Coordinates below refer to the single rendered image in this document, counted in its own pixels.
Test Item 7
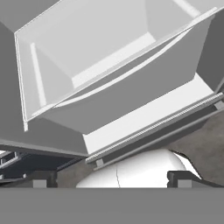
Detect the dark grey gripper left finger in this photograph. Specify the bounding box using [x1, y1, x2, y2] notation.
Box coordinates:
[2, 170, 59, 189]

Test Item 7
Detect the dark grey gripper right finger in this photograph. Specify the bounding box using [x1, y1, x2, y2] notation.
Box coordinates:
[166, 170, 224, 189]

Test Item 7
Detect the grey fridge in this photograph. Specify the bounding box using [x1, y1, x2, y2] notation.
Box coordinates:
[0, 0, 224, 172]

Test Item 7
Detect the clear white fridge drawer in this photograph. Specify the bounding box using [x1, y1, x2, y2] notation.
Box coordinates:
[13, 0, 224, 135]

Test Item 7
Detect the white round object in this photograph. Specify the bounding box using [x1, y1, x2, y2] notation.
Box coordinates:
[75, 148, 203, 189]

